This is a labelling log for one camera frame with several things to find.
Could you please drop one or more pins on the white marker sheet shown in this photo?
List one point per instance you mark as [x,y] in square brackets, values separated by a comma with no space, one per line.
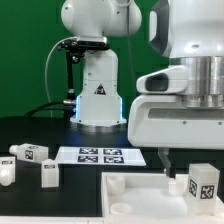
[100,156]

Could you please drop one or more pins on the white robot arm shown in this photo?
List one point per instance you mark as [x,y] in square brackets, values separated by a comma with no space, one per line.
[188,32]

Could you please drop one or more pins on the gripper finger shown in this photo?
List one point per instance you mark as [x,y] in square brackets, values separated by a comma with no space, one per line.
[169,168]

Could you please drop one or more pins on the white square table top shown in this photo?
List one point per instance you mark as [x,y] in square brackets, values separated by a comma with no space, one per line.
[153,198]

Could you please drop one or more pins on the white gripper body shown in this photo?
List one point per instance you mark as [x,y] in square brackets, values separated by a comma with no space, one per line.
[162,121]

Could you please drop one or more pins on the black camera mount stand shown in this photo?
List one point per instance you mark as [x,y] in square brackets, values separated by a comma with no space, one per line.
[71,60]

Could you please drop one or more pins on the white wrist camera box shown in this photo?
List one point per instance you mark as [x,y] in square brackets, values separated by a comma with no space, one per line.
[171,80]

